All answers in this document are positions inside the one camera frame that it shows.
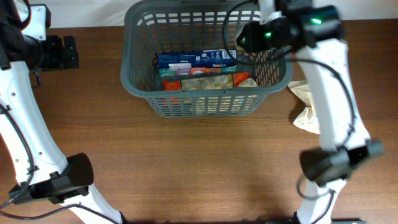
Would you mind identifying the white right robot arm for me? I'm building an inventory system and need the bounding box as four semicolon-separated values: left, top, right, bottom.
234;1;384;223

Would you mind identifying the blue tea box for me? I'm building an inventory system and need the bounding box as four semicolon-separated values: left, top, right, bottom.
157;49;237;77

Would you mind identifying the grey plastic basket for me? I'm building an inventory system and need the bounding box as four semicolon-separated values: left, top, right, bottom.
120;1;293;118

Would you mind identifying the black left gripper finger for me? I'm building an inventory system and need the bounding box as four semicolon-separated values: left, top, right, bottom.
63;35;76;50
63;49;79;69

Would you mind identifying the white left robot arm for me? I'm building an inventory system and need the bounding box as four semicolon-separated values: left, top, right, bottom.
1;0;126;223

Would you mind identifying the beige paper pouch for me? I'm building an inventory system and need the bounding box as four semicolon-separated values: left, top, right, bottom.
180;74;259;114
288;80;320;134

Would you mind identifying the orange snack packet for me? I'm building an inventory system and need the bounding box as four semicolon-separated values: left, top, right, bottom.
162;72;258;90

